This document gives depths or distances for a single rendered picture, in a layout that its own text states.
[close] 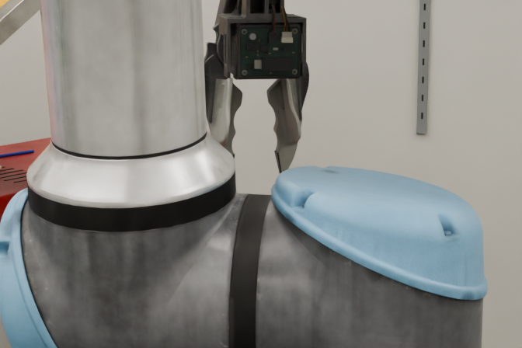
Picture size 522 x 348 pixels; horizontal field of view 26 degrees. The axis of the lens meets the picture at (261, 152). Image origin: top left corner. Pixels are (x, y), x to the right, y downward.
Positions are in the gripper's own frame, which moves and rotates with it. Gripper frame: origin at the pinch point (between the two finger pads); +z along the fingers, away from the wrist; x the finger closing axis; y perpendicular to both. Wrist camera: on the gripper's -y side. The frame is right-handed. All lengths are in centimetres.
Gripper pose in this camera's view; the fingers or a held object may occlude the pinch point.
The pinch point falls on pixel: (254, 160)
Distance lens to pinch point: 107.3
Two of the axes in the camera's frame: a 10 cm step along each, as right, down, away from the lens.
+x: 9.9, -0.3, 1.6
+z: 0.0, 9.9, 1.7
